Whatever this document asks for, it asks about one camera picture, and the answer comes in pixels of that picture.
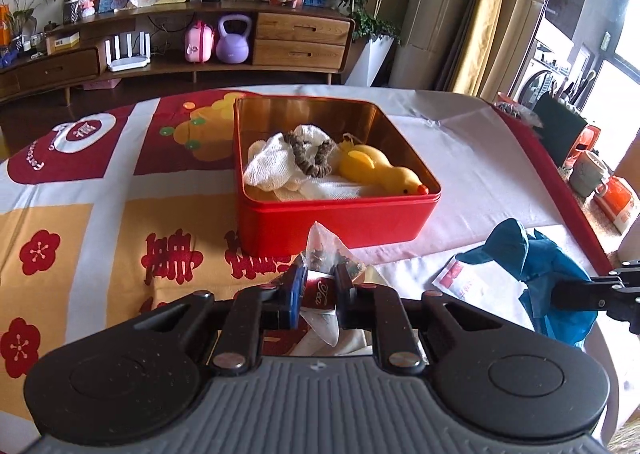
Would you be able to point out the yellow curtain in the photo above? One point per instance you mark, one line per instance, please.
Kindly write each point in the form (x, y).
(495, 9)

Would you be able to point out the blue plastic bag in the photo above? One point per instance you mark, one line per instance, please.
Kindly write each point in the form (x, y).
(520, 254)

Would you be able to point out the white gauze cloth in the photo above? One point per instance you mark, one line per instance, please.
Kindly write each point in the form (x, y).
(270, 161)

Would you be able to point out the purple kettlebell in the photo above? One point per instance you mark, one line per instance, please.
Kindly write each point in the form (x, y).
(233, 48)

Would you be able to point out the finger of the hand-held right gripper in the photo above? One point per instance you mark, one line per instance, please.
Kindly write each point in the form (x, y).
(622, 278)
(575, 295)

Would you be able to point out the white planter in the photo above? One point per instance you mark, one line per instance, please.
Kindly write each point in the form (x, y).
(370, 61)

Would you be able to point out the wooden TV cabinet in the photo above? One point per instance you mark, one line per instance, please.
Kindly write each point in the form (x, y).
(300, 41)

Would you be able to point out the brown scrunchie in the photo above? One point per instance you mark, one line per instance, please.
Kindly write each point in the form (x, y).
(312, 156)

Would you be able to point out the white packet red print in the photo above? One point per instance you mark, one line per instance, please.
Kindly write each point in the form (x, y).
(462, 281)

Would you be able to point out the yellow duck toy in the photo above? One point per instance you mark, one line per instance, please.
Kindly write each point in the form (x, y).
(375, 166)

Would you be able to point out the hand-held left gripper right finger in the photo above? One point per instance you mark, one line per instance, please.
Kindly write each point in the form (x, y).
(344, 294)

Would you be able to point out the dark green tool holder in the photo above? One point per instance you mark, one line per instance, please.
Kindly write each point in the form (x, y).
(557, 129)

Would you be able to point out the clear tea bag packet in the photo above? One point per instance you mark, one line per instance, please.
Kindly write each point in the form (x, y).
(327, 249)

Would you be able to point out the red tin box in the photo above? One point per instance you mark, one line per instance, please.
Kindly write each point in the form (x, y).
(330, 224)

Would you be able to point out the small potted plant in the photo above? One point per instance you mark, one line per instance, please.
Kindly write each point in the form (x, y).
(17, 19)

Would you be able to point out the small wooden box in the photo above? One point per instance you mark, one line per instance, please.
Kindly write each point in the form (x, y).
(62, 41)

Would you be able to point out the white router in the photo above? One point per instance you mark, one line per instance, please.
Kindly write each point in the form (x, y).
(127, 65)

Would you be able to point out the pink toy case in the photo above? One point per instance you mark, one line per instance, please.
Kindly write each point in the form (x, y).
(199, 44)

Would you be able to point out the flat pink box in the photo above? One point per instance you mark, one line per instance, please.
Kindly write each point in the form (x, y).
(102, 84)

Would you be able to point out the orange stool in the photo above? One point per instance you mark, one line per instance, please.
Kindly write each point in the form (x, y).
(587, 139)

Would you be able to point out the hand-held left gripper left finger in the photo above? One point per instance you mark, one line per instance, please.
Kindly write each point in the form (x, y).
(294, 296)

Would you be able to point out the green mug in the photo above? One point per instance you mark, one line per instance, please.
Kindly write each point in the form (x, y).
(585, 176)

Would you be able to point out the beige standing air conditioner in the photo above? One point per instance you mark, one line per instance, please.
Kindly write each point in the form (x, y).
(430, 9)

